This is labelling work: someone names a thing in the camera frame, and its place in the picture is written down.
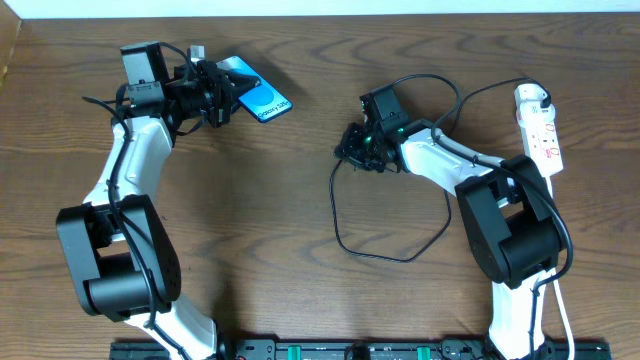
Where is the blue Galaxy smartphone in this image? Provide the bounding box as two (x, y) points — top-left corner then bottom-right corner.
(217, 56), (293, 123)

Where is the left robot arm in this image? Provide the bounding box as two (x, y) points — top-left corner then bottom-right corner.
(56, 41), (265, 359)

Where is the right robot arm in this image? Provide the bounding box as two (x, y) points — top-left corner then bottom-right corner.
(334, 77), (574, 359)

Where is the white USB charger plug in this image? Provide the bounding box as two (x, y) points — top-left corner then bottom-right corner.
(514, 83), (550, 108)

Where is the white power strip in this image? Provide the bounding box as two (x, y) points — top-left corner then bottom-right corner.
(516, 101), (564, 177)

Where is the white power strip cord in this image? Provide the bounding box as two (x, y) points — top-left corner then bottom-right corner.
(544, 174), (576, 360)

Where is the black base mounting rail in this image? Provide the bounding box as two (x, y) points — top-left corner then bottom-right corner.
(107, 338), (613, 360)

